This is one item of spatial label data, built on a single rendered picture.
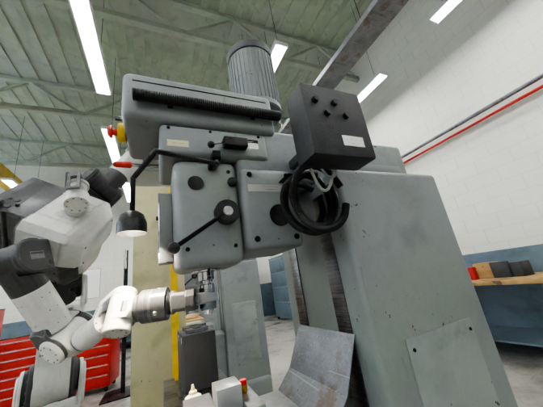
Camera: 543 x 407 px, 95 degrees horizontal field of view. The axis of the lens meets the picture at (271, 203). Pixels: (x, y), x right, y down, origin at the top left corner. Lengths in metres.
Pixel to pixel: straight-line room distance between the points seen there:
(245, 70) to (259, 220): 0.62
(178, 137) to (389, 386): 0.86
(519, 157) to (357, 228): 3.99
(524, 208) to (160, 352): 4.51
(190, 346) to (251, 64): 1.11
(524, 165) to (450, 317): 3.77
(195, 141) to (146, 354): 2.03
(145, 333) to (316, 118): 2.23
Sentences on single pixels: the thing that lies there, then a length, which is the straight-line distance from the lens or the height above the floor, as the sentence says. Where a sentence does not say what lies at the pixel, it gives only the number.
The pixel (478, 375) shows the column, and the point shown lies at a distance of 1.07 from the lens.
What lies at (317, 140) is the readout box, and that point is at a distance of 0.62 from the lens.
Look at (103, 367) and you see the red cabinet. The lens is 5.38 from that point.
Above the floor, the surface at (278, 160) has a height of 1.64.
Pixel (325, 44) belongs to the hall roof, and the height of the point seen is 6.20.
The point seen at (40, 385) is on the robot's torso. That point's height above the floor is 1.02.
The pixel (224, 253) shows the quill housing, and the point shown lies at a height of 1.34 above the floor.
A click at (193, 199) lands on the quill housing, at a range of 0.74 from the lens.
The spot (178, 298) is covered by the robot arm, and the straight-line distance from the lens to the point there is 0.76.
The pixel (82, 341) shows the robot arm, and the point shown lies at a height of 1.16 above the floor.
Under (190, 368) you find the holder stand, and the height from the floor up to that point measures 0.99.
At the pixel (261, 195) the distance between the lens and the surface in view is 0.77.
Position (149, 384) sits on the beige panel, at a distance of 2.58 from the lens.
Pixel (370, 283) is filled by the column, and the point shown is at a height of 1.20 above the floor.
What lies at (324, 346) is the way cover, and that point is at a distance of 0.92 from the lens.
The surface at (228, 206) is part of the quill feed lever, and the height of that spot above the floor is 1.47.
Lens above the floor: 1.25
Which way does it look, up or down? 17 degrees up
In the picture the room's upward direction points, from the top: 9 degrees counter-clockwise
